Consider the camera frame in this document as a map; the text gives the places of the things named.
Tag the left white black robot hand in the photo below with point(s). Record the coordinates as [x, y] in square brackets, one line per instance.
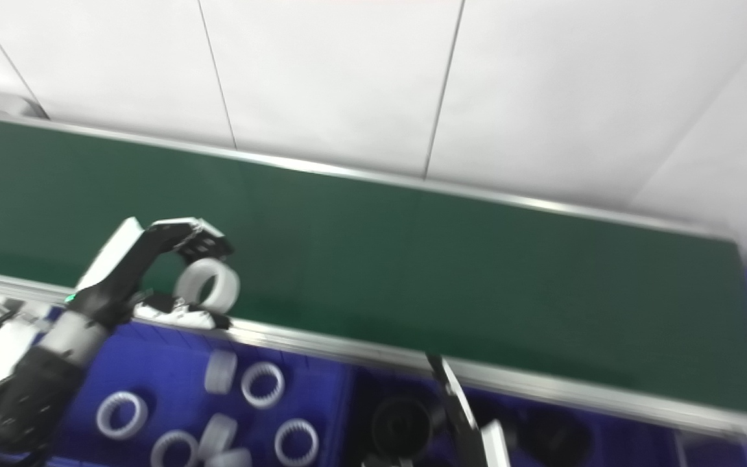
[111, 266]

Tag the left robot arm silver black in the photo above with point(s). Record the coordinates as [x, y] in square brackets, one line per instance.
[36, 389]

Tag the green conveyor belt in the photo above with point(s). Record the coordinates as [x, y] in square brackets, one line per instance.
[347, 347]
[445, 279]

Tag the blue bin with black parts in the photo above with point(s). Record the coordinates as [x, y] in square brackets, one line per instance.
[626, 441]

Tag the blue bin with white rings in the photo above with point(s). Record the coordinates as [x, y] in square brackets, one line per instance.
[166, 370]

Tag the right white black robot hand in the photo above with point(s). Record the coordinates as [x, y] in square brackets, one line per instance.
[487, 447]

